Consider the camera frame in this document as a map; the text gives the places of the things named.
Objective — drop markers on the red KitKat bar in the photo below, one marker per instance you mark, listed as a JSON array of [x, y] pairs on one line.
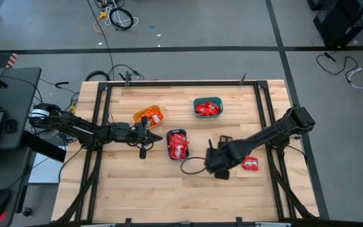
[[201, 110], [213, 105], [215, 113]]

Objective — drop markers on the yellow plastic bin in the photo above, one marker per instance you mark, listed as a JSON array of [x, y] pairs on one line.
[[135, 116]]

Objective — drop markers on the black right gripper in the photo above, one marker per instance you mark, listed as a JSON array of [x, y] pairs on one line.
[[221, 159]]

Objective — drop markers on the teal plastic bin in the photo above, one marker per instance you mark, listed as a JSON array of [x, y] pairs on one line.
[[208, 98]]

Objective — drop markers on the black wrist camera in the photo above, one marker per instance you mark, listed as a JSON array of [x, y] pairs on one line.
[[222, 175], [143, 154]]

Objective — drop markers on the white flat panel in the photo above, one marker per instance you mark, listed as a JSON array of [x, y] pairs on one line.
[[43, 170]]

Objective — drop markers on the black aluminium table frame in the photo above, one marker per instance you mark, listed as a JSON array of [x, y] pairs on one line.
[[181, 83]]

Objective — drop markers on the grey-blue plastic bin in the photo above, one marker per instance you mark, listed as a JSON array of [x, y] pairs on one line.
[[176, 130]]

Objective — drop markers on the black desk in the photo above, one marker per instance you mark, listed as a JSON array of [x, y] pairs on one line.
[[20, 94]]

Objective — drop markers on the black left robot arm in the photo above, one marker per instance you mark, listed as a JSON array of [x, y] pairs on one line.
[[74, 127]]

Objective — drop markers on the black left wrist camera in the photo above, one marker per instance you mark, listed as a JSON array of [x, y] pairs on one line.
[[143, 154]]

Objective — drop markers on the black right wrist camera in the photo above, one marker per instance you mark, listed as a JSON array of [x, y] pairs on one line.
[[222, 175]]

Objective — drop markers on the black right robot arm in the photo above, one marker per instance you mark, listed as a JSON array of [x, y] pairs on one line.
[[263, 135]]

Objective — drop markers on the red Skittles bag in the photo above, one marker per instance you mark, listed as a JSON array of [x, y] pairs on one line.
[[250, 164], [178, 153], [178, 138]]

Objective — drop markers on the black round caster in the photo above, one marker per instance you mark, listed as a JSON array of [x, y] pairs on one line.
[[27, 212]]

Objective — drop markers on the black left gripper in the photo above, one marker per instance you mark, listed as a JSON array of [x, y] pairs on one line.
[[123, 130]]

